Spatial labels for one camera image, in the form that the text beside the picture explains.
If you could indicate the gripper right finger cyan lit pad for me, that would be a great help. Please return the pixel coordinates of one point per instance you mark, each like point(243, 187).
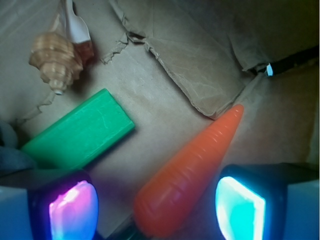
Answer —
point(279, 201)

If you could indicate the brown paper bag bin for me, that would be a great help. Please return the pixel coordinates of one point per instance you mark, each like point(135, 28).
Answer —
point(174, 66)

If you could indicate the brown spiral conch shell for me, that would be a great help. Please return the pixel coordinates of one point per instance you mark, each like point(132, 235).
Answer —
point(61, 53)

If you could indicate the gripper left finger with pink lit pad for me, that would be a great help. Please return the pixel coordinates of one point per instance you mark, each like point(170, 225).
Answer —
point(47, 204)

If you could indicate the grey plush bunny toy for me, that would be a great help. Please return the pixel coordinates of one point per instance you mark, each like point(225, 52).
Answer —
point(11, 158)

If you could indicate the orange plastic toy carrot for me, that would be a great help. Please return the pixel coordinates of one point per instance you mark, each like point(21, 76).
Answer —
point(164, 202)

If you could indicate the green rectangular block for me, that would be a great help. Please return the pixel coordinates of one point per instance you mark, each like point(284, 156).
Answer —
point(82, 135)

